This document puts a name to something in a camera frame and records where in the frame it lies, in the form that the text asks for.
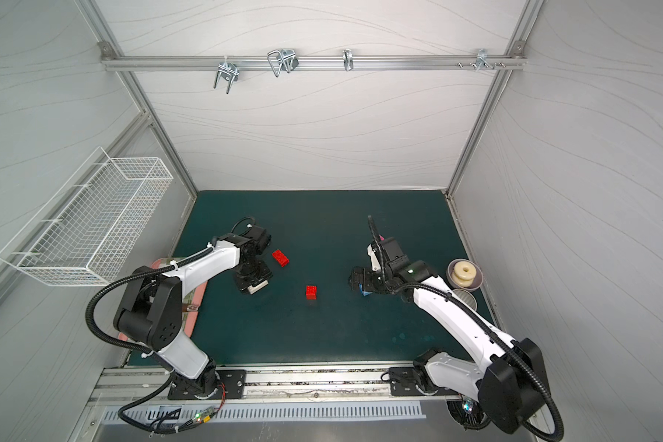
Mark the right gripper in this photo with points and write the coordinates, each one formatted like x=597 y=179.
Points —
x=362 y=279

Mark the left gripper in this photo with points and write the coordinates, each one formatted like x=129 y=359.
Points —
x=249 y=277

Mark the white 2x4 lego brick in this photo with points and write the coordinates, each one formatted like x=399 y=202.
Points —
x=252 y=289

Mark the red 2x4 lego brick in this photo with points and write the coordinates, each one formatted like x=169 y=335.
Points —
x=280 y=258

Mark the blue 2x4 lego brick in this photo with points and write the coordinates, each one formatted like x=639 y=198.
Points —
x=365 y=291

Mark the red 2x2 lego brick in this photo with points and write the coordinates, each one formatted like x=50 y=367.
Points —
x=311 y=292

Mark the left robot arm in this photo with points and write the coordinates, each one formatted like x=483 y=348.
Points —
x=150 y=312

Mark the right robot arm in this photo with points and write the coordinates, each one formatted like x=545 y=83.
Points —
x=504 y=383

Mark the pink tray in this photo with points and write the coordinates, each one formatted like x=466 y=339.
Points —
x=191 y=304

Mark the green table mat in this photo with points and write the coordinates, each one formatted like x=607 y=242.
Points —
x=324 y=235

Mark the metal hook clamp left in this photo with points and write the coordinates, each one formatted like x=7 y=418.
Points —
x=228 y=74

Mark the metal hook clamp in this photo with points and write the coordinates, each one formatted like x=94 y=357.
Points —
x=282 y=60
x=228 y=74

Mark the metal hook clamp middle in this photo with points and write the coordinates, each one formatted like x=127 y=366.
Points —
x=282 y=60

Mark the metal clamp right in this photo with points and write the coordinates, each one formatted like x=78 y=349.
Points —
x=482 y=62

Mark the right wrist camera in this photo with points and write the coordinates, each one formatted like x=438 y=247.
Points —
x=375 y=266

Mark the bowl with cream ring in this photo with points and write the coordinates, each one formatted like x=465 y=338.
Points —
x=464 y=274

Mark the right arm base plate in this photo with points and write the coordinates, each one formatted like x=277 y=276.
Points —
x=407 y=381

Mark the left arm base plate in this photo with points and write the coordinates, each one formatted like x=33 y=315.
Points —
x=226 y=384

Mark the white slotted cable duct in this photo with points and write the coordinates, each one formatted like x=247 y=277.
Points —
x=343 y=411

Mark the white wire basket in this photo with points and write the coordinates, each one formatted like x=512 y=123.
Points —
x=82 y=236

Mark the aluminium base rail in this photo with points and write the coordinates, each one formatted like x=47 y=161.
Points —
x=331 y=383

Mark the metal ring clamp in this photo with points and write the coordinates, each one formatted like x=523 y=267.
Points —
x=348 y=60

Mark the aluminium crossbar rail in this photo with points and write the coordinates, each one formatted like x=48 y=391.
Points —
x=307 y=63

